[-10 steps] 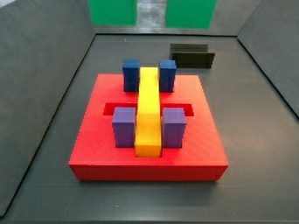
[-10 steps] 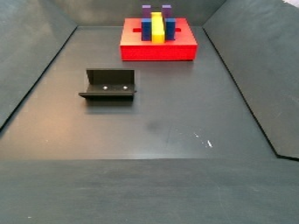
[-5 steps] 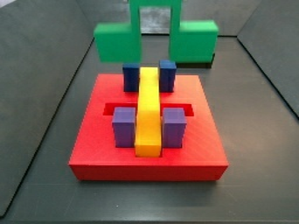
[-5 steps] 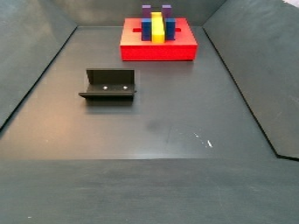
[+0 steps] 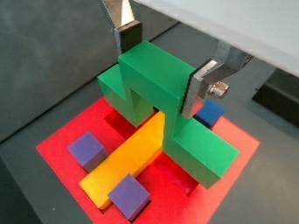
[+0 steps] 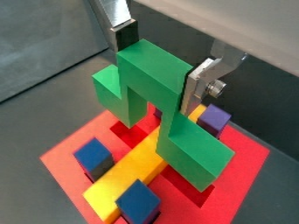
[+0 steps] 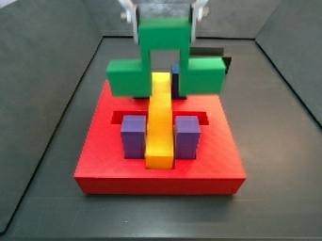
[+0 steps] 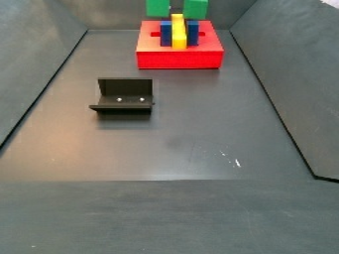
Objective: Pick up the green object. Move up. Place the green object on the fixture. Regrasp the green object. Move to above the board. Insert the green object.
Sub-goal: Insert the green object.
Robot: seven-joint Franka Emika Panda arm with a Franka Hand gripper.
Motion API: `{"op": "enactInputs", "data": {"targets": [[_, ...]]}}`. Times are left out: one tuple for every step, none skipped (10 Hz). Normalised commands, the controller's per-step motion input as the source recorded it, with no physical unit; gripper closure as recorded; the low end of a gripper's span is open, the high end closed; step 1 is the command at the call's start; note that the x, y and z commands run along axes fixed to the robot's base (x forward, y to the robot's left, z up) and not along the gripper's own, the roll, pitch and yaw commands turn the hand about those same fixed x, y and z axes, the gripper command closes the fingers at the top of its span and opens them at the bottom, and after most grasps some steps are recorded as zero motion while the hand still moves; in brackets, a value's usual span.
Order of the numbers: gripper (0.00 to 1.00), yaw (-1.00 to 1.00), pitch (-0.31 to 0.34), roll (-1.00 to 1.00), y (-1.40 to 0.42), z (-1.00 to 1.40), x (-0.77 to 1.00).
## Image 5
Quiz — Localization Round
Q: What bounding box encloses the purple block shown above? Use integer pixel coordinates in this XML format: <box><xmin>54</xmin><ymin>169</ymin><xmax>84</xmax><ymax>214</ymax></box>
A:
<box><xmin>68</xmin><ymin>132</ymin><xmax>109</xmax><ymax>172</ymax></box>
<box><xmin>109</xmin><ymin>174</ymin><xmax>150</xmax><ymax>221</ymax></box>

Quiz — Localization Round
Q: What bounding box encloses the right blue block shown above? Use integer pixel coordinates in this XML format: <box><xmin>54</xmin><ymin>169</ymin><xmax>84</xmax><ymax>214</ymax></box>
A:
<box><xmin>194</xmin><ymin>100</ymin><xmax>225</xmax><ymax>129</ymax></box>

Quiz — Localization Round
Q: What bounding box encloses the yellow long bar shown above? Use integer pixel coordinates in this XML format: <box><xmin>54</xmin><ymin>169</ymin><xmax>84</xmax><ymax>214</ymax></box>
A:
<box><xmin>79</xmin><ymin>112</ymin><xmax>165</xmax><ymax>209</ymax></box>

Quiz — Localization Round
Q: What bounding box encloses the left purple block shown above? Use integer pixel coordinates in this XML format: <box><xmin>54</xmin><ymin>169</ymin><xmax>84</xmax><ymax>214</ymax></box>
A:
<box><xmin>68</xmin><ymin>132</ymin><xmax>109</xmax><ymax>172</ymax></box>

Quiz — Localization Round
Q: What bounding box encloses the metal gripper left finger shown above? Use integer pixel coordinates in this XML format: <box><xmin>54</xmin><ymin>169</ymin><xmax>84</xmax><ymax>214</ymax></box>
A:
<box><xmin>102</xmin><ymin>0</ymin><xmax>143</xmax><ymax>54</ymax></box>

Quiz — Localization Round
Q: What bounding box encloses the right purple block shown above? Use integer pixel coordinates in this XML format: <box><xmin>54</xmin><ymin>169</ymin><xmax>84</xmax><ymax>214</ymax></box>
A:
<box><xmin>109</xmin><ymin>174</ymin><xmax>150</xmax><ymax>221</ymax></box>

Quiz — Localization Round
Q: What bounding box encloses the black fixture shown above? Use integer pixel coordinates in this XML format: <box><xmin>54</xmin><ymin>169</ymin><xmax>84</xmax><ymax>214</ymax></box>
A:
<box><xmin>253</xmin><ymin>68</ymin><xmax>299</xmax><ymax>128</ymax></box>

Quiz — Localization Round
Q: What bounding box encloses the red base board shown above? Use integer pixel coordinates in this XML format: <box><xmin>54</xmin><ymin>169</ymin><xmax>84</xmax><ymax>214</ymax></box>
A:
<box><xmin>35</xmin><ymin>96</ymin><xmax>262</xmax><ymax>224</ymax></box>

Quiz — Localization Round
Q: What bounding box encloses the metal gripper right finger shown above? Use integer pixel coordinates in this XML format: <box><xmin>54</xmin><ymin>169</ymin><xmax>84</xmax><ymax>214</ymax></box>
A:
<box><xmin>182</xmin><ymin>41</ymin><xmax>253</xmax><ymax>118</ymax></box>

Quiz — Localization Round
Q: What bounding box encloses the green U-shaped block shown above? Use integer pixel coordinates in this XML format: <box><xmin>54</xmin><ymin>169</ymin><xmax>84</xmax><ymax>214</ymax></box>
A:
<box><xmin>98</xmin><ymin>41</ymin><xmax>239</xmax><ymax>188</ymax></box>

